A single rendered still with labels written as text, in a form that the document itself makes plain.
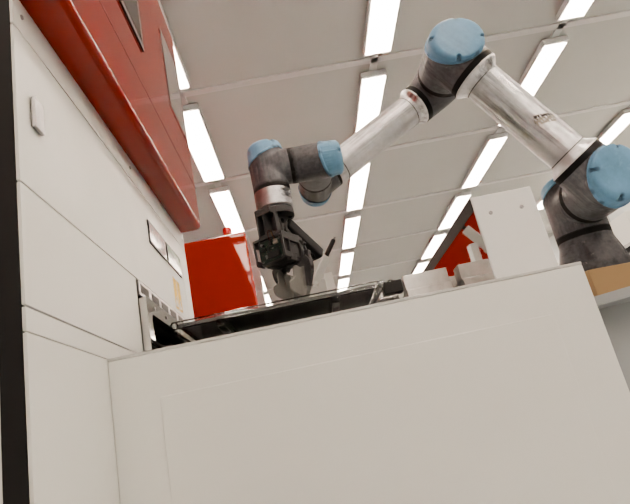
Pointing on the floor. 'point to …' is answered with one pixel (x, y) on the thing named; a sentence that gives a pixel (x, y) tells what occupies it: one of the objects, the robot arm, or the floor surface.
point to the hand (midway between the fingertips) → (301, 308)
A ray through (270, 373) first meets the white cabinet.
